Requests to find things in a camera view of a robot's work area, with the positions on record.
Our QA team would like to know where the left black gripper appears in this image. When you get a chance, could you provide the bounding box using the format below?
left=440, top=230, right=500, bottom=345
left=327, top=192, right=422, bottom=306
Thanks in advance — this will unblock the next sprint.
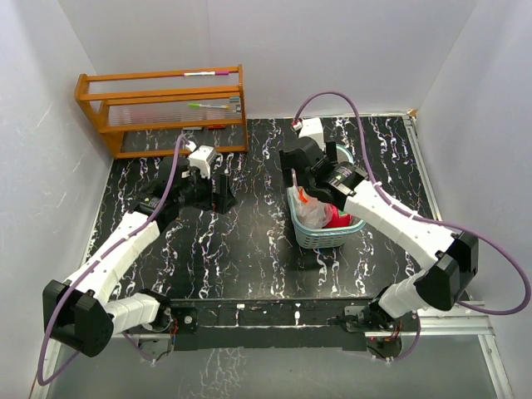
left=175, top=166, right=237, bottom=214

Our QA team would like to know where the clear orange zip top bag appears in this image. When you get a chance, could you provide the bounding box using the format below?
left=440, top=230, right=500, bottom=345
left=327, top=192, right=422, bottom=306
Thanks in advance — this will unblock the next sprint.
left=288, top=186, right=333, bottom=229

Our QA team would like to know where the red green dragon fruit toy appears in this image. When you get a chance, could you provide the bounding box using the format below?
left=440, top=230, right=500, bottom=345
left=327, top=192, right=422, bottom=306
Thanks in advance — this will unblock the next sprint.
left=323, top=204, right=359, bottom=229

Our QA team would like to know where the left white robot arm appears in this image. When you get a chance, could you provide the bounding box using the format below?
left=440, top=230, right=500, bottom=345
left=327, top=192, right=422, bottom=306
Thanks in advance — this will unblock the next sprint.
left=42, top=145, right=236, bottom=357

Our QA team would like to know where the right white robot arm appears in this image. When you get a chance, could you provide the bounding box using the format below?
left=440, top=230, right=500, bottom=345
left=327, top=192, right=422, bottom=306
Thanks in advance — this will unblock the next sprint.
left=279, top=137, right=479, bottom=330

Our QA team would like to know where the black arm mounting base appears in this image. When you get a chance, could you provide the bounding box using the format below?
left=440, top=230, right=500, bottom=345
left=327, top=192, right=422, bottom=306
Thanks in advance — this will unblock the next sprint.
left=170, top=298, right=405, bottom=351

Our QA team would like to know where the light blue plastic basket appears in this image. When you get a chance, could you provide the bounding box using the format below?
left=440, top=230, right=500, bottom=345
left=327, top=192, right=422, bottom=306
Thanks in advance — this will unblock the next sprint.
left=286, top=144, right=367, bottom=249

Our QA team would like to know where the green yellow marker pen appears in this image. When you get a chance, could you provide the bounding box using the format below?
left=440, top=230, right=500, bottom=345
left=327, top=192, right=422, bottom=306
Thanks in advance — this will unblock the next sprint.
left=187, top=102, right=229, bottom=110

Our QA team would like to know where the orange wooden shelf rack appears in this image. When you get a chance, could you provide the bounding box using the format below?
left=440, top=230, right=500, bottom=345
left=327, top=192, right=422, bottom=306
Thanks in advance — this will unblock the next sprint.
left=74, top=65, right=249, bottom=160

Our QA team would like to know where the white pink marker pen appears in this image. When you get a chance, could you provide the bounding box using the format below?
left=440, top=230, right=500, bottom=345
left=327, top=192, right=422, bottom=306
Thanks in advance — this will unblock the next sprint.
left=182, top=70, right=230, bottom=77

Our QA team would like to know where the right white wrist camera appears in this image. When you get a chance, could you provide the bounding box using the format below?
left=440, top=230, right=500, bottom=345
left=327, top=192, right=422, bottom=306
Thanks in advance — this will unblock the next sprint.
left=298, top=117, right=325, bottom=150

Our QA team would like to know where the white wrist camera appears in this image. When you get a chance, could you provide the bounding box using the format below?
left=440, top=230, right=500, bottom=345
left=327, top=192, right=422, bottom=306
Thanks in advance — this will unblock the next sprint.
left=188, top=145, right=217, bottom=179
left=298, top=117, right=325, bottom=150

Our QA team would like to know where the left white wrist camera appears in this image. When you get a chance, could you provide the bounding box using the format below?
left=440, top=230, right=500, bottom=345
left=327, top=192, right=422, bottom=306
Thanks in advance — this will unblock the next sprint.
left=188, top=145, right=217, bottom=179

